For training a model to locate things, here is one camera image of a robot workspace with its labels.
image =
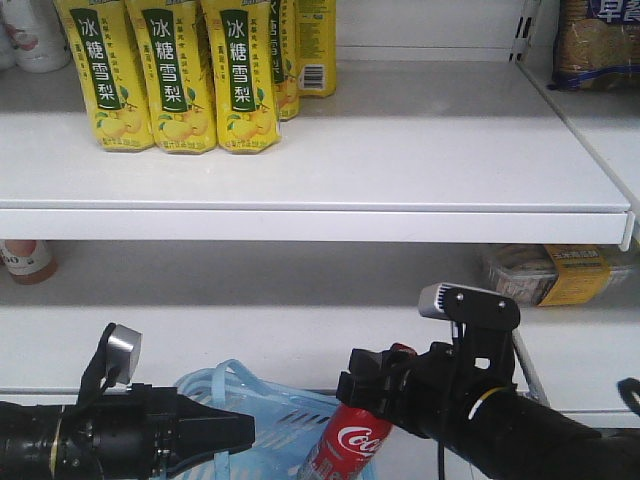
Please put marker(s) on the orange C100 drink bottle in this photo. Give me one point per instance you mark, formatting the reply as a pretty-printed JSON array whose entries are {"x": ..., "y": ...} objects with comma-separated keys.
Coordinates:
[{"x": 28, "y": 261}]

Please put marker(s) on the white peach drink bottle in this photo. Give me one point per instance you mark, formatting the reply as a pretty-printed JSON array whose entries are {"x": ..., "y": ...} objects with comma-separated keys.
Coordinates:
[{"x": 36, "y": 35}]

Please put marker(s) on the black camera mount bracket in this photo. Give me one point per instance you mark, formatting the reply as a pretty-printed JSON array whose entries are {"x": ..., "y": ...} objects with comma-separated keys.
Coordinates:
[{"x": 484, "y": 351}]

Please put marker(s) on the light blue plastic basket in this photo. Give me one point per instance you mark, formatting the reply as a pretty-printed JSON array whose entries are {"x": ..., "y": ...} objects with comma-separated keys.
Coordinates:
[{"x": 288, "y": 421}]

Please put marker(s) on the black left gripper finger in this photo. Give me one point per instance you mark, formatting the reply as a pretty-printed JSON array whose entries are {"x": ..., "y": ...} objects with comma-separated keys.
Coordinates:
[
  {"x": 203, "y": 429},
  {"x": 182, "y": 456}
]

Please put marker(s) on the yellow pear drink bottle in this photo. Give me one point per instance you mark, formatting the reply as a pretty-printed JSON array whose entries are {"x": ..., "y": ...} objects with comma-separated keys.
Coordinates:
[
  {"x": 107, "y": 60},
  {"x": 174, "y": 49},
  {"x": 283, "y": 36},
  {"x": 247, "y": 113},
  {"x": 317, "y": 47}
]

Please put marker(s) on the blue breakfast biscuit bag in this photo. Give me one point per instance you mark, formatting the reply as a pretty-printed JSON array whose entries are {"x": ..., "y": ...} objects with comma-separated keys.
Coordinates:
[{"x": 596, "y": 46}]

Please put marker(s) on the white right shelf unit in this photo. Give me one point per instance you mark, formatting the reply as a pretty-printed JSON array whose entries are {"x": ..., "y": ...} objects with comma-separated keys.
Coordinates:
[{"x": 443, "y": 135}]

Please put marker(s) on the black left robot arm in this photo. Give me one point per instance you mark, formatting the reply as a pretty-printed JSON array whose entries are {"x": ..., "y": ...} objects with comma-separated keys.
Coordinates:
[{"x": 30, "y": 440}]

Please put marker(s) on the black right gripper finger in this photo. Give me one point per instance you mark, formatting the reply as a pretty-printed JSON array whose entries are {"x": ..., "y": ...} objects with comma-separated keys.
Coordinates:
[
  {"x": 376, "y": 367},
  {"x": 376, "y": 394}
]

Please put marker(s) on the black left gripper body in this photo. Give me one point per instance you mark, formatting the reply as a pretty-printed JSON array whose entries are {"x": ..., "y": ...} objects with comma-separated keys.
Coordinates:
[{"x": 120, "y": 436}]

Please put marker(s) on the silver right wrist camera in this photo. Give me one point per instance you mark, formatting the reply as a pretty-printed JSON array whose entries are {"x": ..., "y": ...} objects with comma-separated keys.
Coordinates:
[{"x": 431, "y": 298}]

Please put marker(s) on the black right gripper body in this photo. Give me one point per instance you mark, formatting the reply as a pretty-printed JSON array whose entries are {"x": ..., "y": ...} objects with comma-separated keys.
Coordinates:
[{"x": 439, "y": 388}]

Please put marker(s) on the red coca-cola aluminium bottle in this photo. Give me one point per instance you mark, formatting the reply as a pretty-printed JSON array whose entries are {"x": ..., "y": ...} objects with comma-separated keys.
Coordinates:
[{"x": 348, "y": 443}]

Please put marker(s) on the clear biscuit box yellow band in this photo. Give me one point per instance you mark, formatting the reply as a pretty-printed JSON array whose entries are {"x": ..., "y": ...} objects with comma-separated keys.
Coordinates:
[{"x": 555, "y": 275}]

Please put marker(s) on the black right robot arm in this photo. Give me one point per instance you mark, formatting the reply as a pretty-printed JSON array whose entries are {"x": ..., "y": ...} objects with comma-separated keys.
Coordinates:
[{"x": 485, "y": 422}]

